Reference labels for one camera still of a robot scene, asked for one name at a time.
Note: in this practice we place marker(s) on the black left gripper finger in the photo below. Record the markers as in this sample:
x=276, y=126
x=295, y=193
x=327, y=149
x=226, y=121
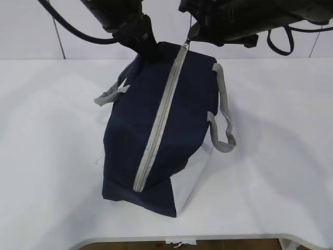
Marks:
x=150, y=52

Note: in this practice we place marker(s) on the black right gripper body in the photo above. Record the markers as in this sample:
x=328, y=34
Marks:
x=216, y=30

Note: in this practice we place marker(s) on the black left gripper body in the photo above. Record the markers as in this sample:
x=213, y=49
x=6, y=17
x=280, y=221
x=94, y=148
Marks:
x=137, y=35

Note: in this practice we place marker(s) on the navy blue lunch bag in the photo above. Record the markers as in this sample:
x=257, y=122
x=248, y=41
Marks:
x=166, y=120

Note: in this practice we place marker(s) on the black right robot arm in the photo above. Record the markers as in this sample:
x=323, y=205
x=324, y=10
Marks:
x=240, y=21

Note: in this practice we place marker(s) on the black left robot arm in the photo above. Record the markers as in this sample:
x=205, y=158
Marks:
x=113, y=15

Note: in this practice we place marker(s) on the white tape piece under table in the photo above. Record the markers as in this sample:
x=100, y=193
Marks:
x=180, y=241

